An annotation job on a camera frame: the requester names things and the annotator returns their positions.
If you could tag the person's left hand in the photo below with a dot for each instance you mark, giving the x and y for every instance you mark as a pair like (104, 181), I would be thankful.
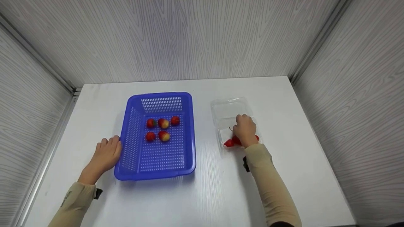
(102, 157)

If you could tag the person's right hand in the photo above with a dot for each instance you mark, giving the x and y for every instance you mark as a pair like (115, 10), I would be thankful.
(246, 132)

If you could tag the person's right thumb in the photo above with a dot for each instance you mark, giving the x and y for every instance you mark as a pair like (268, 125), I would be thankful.
(235, 129)

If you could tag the person's right fingers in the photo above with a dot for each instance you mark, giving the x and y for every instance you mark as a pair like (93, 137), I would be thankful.
(245, 119)

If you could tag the person's left thumb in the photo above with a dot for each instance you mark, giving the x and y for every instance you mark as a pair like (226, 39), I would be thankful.
(118, 146)

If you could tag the person's left fingers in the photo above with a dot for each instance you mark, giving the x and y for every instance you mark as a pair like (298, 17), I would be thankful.
(104, 145)

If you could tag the person's right forearm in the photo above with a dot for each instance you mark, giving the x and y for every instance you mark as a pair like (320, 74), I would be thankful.
(273, 189)

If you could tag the person's left forearm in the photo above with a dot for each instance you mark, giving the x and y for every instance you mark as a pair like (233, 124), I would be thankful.
(74, 205)

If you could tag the clear plastic clamshell box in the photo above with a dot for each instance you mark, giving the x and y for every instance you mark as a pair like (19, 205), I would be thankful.
(227, 110)

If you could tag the black wrist band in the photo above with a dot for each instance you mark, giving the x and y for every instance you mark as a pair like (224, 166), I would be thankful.
(98, 193)
(246, 164)

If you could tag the blue plastic slotted basket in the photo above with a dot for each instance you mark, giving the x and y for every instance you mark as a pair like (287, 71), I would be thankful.
(161, 157)

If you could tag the red and yellow strawberry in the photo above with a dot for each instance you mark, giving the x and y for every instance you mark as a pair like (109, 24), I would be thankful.
(164, 136)
(163, 123)

